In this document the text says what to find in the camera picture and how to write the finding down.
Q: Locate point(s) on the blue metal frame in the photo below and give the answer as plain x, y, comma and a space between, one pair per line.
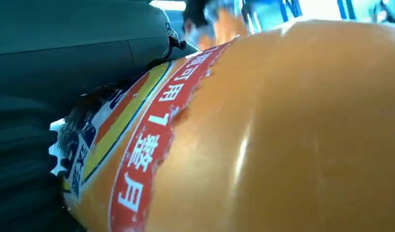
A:
290, 8

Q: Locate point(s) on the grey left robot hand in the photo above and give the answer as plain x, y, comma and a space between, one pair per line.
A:
72, 41

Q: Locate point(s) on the orange drink bottle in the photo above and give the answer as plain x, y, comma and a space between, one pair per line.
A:
280, 128

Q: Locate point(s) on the person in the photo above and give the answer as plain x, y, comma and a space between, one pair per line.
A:
194, 12

